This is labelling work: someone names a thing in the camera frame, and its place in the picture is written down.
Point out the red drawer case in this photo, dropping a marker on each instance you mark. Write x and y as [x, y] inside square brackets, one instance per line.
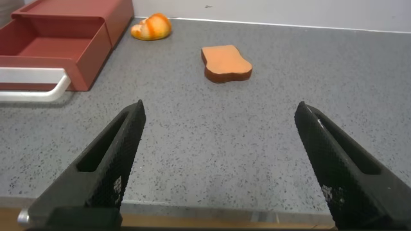
[77, 7]

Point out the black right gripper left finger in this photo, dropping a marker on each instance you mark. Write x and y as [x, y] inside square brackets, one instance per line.
[106, 167]

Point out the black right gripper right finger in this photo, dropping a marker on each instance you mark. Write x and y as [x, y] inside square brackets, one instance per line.
[346, 173]

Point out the orange and white bun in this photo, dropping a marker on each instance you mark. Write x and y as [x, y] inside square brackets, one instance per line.
[152, 28]

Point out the toast slice with brown crust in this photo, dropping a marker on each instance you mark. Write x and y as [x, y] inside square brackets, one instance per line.
[226, 61]

